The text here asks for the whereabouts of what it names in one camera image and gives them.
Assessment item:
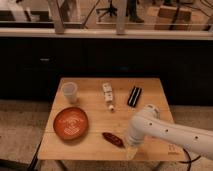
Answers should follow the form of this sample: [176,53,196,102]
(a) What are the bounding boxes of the clear plastic cup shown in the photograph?
[61,82,78,103]

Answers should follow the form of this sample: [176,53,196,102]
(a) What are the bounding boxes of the dark red dried pepper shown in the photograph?
[102,132,124,148]

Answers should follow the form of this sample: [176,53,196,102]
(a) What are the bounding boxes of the orange patterned plate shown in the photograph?
[53,107,89,140]

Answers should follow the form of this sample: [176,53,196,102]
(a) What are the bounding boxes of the black power cable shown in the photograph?
[180,148,203,164]

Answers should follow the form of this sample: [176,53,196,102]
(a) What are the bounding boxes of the cardboard box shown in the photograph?
[155,6,192,31]

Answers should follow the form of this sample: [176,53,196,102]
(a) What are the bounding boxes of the beige wooden pusher tip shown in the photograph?
[126,146,138,160]

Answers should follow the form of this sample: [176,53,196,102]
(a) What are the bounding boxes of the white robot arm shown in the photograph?
[125,104,213,160]

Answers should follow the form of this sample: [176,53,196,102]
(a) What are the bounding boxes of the black rectangular case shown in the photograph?
[127,87,142,107]

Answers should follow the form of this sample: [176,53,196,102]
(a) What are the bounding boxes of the black office chair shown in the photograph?
[96,0,117,21]

